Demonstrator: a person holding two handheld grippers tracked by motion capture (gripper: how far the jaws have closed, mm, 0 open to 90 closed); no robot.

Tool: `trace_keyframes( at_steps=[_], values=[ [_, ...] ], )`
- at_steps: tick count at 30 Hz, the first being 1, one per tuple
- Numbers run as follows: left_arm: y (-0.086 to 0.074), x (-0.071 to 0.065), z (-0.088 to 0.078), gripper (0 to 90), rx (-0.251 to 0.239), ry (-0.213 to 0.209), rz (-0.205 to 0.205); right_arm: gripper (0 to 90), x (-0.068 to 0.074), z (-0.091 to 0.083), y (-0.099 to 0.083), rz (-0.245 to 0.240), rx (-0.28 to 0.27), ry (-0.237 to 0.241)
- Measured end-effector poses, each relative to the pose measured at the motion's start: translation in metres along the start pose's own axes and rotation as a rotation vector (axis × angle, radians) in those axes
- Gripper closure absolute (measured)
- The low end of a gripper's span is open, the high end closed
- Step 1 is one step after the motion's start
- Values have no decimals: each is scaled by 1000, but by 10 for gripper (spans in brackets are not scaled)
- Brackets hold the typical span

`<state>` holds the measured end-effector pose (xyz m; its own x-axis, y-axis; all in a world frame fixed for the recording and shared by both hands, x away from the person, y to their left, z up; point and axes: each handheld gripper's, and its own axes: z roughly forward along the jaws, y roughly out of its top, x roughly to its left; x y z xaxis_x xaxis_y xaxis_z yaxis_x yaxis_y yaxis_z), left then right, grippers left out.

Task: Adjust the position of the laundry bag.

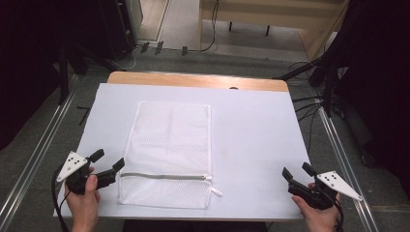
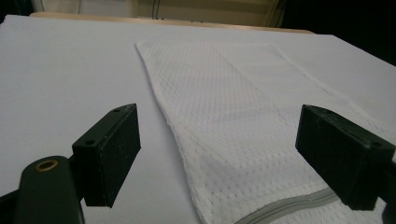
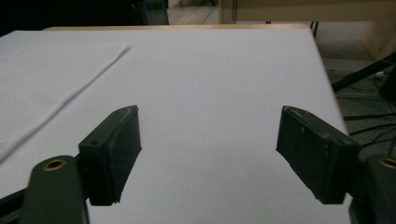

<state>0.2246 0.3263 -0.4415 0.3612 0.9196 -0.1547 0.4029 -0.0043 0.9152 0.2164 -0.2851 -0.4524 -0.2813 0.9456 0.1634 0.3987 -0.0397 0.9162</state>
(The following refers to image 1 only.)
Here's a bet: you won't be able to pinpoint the black floor cables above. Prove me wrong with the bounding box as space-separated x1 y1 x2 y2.
290 61 324 157

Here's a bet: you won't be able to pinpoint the person's left hand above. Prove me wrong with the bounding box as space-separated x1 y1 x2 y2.
64 174 102 223

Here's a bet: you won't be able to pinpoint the white table mat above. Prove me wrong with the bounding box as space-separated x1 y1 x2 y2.
52 82 312 222

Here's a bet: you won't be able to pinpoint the person's right hand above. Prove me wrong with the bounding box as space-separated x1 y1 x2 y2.
291 192 342 232

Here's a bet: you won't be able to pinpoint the white mesh laundry bag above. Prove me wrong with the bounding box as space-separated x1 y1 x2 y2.
117 101 223 211

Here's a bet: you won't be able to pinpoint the black metal stand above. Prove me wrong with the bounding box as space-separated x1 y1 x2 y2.
272 54 340 119
57 43 112 106

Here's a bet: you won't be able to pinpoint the black cabinet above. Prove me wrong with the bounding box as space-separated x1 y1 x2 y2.
98 0 137 63

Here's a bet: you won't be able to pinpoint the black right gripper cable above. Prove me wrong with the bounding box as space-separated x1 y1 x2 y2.
331 192 345 232

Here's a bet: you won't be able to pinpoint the aluminium floor rail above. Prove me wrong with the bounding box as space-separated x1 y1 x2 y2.
0 72 79 228
316 104 381 232

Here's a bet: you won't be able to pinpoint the light wooden furniture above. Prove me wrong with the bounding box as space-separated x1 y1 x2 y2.
198 0 351 62

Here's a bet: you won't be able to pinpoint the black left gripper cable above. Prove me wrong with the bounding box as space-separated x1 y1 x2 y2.
50 163 71 232

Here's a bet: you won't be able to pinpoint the black curtain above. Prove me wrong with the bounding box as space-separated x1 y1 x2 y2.
0 0 109 152
317 0 410 197

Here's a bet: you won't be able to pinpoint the wooden table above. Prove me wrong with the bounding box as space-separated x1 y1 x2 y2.
105 71 290 94

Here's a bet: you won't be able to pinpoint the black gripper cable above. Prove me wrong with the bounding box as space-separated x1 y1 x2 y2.
50 163 71 232
331 192 345 232

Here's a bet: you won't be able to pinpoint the white floor cable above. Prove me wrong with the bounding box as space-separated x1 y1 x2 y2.
110 43 144 73

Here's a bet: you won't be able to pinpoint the black hanging cable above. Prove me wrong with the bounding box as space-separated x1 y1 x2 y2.
186 0 221 54

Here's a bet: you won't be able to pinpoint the person's dark clothing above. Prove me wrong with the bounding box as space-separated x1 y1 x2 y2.
122 219 269 232

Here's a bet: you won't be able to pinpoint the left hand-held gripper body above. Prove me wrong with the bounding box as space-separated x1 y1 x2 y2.
56 151 98 196

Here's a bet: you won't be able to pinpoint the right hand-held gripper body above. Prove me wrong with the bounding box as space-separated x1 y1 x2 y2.
299 170 365 212

